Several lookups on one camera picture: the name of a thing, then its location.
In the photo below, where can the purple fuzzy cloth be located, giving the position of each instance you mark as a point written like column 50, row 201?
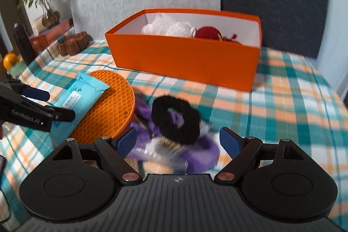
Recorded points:
column 204, row 153

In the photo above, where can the white plush dog toy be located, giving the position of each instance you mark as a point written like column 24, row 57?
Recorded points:
column 163, row 26

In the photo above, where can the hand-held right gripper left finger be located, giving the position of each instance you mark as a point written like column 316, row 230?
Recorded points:
column 125, row 142

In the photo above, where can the reddish brown tray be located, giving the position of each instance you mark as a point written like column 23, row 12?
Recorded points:
column 46, row 39

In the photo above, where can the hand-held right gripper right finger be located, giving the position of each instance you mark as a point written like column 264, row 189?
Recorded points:
column 229, row 143

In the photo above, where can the clear plastic packet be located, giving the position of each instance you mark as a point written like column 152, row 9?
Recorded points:
column 152, row 151

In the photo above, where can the orange cardboard box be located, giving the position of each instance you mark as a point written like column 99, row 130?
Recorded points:
column 185, row 58

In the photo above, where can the black bottle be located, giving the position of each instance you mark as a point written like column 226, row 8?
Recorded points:
column 24, row 44

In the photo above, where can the plaid tablecloth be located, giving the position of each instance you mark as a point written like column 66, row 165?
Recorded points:
column 285, row 112

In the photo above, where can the black fuzzy scrunchie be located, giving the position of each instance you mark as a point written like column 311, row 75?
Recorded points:
column 163, row 123

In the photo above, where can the orange silicone honeycomb mat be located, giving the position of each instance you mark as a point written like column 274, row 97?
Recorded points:
column 114, row 107

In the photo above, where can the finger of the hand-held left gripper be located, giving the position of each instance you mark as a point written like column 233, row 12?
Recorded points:
column 35, row 93
column 64, row 115

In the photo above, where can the pale green dish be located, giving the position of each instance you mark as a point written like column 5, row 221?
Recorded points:
column 17, row 70

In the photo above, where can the orange fruit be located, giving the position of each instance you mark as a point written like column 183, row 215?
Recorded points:
column 10, row 60

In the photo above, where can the light blue packet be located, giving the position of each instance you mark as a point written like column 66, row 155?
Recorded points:
column 81, row 96

